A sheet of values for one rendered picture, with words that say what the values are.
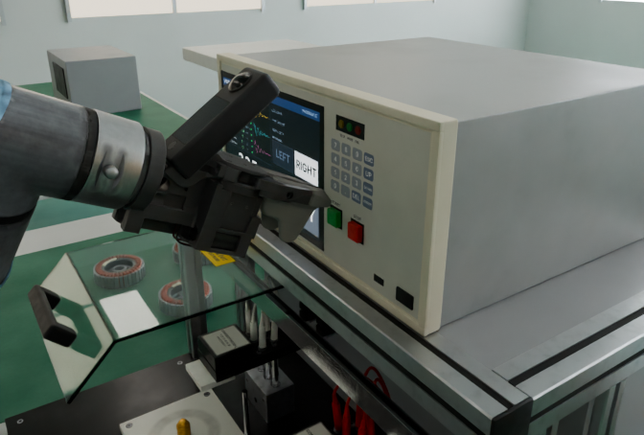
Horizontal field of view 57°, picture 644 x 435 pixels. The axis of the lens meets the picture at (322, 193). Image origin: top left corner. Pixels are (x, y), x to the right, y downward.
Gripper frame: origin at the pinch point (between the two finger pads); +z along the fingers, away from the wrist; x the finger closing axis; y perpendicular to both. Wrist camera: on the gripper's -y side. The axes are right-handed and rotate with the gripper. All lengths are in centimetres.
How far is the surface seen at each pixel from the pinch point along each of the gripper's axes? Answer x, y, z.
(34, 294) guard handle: -23.4, 25.0, -17.5
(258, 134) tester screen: -17.5, -2.4, 0.8
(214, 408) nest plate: -23.1, 41.2, 13.6
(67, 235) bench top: -109, 46, 11
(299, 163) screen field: -7.4, -1.5, 1.2
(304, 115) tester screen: -6.2, -6.9, -1.3
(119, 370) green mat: -45, 48, 7
